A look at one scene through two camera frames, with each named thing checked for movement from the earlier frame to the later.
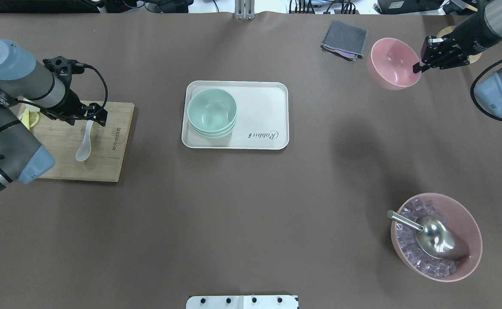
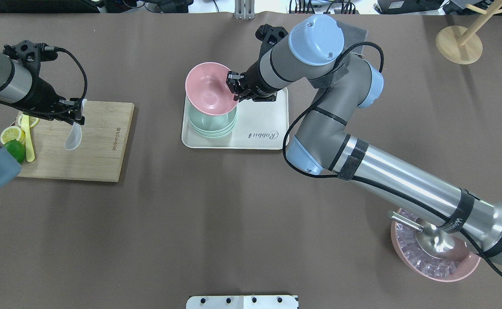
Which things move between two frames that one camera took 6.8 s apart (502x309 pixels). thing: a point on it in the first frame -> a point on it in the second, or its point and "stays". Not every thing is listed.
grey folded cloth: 345,40 stays
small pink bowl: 390,64 -> 208,90
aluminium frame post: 244,10 stays
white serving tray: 262,121 stays
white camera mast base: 242,302 stays
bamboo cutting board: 63,140 stays
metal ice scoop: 435,237 stays
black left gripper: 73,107 -> 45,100
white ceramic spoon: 84,152 -> 73,138
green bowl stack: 212,113 stays
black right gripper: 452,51 -> 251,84
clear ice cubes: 407,238 stays
